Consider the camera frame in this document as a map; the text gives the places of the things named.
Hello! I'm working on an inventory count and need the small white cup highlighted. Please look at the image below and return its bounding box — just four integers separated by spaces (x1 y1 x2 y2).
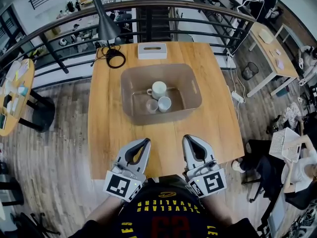
158 96 172 114

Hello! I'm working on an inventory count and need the light wooden desk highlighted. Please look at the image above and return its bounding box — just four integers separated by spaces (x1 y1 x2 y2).
246 21 300 98

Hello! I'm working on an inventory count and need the black office chair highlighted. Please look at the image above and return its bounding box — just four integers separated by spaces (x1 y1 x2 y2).
9 211 61 238

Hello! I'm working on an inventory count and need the translucent grey cup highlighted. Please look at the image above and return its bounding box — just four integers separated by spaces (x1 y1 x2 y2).
146 99 159 115

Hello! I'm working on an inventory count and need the white power cable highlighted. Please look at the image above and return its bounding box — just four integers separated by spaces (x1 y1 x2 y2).
224 0 265 122

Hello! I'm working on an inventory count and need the black lamp cable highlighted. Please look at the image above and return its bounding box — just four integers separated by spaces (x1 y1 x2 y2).
90 45 127 69

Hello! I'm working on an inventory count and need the white tissue box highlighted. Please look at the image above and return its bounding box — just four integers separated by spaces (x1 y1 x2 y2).
137 42 168 60

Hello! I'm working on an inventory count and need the black round stool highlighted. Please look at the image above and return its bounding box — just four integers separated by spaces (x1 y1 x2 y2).
17 89 56 134

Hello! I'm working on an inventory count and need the black desk lamp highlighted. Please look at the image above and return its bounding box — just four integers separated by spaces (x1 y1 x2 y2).
91 0 122 47

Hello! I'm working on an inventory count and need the grey translucent plastic basket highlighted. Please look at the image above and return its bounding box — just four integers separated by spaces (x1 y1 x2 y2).
120 63 203 126

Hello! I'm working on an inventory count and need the white flat box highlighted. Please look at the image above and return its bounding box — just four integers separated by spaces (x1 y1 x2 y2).
258 28 273 45

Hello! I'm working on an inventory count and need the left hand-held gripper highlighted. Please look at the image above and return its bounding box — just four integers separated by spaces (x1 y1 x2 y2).
103 138 152 203

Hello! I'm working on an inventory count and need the white power strip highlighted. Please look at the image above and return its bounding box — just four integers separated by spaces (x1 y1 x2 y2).
231 90 245 104

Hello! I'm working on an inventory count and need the person's right forearm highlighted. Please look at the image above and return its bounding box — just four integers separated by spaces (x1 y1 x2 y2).
200 194 234 228

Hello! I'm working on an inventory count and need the black mesh wastebasket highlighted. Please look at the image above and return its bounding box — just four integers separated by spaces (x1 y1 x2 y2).
241 61 260 81

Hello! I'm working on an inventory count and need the dark staircase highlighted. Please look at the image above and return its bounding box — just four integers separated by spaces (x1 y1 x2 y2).
135 0 174 44

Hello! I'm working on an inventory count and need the white perforated crate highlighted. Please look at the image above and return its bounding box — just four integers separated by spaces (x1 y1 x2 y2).
268 127 303 163

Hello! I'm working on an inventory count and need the round wooden table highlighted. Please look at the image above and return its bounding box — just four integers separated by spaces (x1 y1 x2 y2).
0 58 36 137

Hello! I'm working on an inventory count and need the black metal railing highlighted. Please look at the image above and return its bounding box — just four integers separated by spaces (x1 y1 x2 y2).
0 0 257 75

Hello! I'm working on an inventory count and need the person's black jersey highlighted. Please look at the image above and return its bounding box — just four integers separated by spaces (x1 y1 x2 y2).
68 174 261 238

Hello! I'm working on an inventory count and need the person's left forearm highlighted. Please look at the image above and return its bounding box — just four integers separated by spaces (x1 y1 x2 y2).
84 196 125 231

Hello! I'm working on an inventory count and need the large white mug cup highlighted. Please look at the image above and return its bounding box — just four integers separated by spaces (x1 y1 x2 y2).
146 80 167 101

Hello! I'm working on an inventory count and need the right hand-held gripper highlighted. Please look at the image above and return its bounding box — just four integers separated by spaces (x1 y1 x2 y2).
182 134 227 198

